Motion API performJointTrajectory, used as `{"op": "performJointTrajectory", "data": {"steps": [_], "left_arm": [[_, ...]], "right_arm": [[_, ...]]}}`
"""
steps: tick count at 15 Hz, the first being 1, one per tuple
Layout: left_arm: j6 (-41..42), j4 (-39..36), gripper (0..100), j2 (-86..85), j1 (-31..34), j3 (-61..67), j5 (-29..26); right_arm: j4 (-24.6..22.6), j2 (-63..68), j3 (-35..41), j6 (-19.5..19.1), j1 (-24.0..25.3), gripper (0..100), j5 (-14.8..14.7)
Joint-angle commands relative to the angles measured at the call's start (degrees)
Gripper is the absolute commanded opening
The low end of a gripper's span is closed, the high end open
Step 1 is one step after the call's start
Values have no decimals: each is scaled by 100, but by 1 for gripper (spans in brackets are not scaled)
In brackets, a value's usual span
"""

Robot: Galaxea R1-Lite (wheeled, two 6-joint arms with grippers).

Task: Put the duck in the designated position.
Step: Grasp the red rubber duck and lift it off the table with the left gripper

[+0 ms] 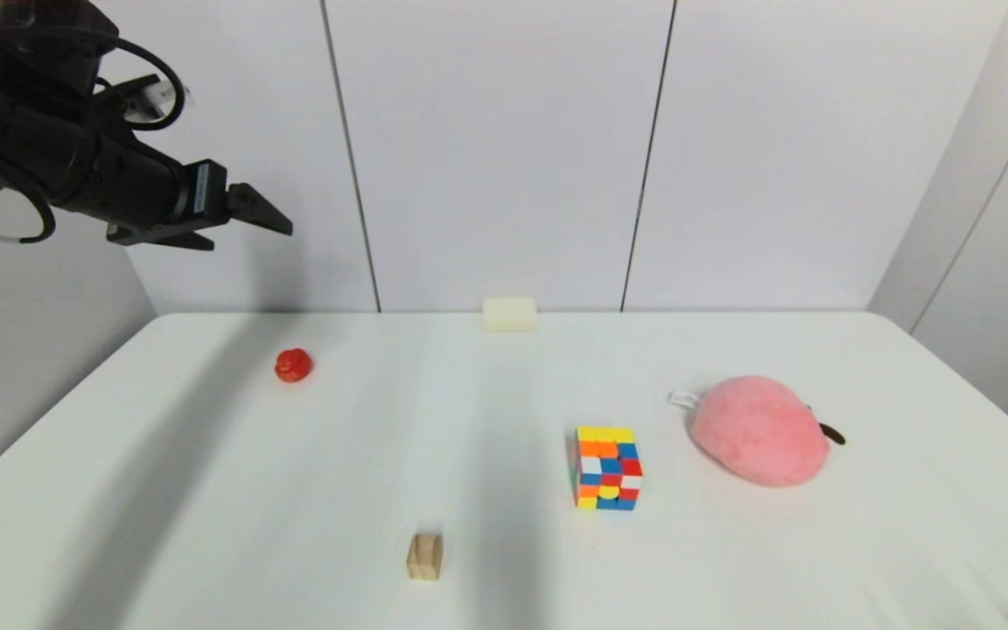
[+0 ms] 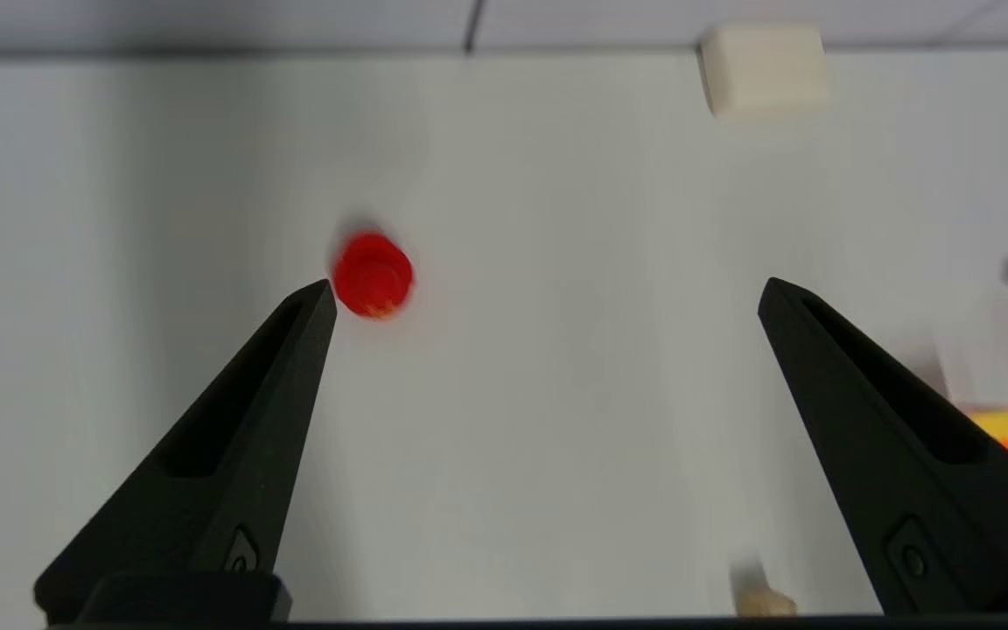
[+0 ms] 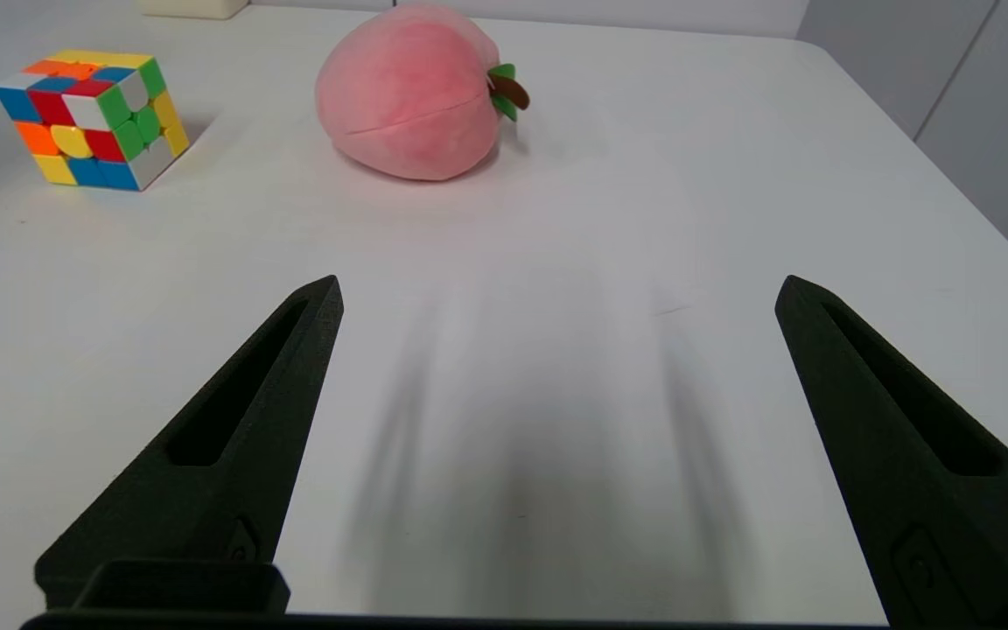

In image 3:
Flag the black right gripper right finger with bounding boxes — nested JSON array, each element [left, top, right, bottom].
[[774, 275, 1008, 630]]

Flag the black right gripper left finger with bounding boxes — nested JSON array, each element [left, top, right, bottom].
[[34, 275, 345, 612]]

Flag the multicoloured puzzle cube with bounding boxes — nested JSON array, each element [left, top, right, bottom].
[[0, 50, 192, 192]]

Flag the pink plush peach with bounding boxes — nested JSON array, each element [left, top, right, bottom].
[[315, 2, 530, 182]]

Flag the cream white rectangular block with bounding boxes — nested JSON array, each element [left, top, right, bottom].
[[138, 0, 251, 21]]

